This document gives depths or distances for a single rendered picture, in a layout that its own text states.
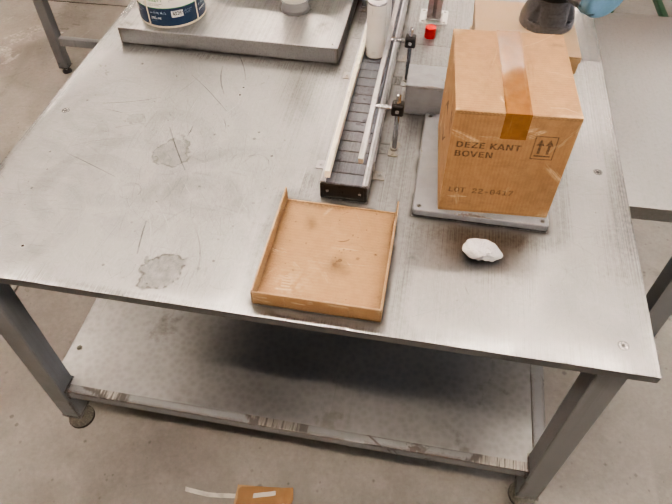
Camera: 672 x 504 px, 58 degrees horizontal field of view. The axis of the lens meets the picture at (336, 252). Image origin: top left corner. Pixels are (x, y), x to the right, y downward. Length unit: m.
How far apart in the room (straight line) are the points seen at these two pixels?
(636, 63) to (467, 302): 1.05
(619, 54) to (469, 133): 0.92
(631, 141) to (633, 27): 0.58
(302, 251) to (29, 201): 0.66
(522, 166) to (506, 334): 0.34
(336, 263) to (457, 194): 0.30
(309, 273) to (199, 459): 0.91
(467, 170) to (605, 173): 0.43
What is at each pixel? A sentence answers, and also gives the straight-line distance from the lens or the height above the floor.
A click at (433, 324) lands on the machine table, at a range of 1.20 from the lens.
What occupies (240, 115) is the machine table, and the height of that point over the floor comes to 0.83.
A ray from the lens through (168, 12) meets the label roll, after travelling 1.96.
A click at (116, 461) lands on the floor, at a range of 2.07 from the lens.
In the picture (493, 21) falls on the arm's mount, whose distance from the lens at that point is 1.91.
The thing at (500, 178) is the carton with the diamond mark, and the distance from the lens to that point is 1.32.
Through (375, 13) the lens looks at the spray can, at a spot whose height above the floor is 1.02.
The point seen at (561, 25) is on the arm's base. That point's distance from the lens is 1.89.
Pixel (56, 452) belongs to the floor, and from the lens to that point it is 2.14.
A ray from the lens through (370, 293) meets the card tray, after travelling 1.23.
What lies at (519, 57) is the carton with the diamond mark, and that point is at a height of 1.12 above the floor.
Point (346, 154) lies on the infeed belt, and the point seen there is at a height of 0.88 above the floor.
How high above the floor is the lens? 1.82
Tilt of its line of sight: 50 degrees down
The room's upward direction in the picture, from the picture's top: straight up
